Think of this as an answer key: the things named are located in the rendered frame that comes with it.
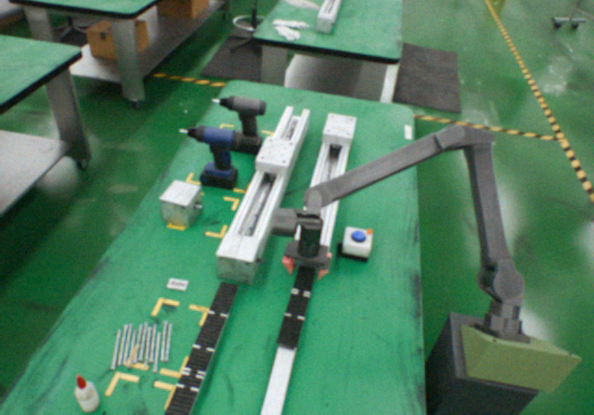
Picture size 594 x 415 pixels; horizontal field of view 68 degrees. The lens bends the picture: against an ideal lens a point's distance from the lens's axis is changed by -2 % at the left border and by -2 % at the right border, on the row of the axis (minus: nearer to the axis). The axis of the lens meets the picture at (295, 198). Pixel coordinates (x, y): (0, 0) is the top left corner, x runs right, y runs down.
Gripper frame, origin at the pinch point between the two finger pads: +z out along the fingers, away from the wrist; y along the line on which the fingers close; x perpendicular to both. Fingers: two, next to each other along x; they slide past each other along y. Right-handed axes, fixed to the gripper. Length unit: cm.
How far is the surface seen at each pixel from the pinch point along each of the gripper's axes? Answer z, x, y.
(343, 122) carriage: -8, -73, -1
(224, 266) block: -0.6, 4.3, 21.9
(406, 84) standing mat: 81, -323, -43
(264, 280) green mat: 4.4, 1.9, 10.8
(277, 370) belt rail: 1.5, 29.3, 0.7
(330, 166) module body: -1, -51, 0
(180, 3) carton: 45, -349, 188
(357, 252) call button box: 1.0, -12.8, -13.6
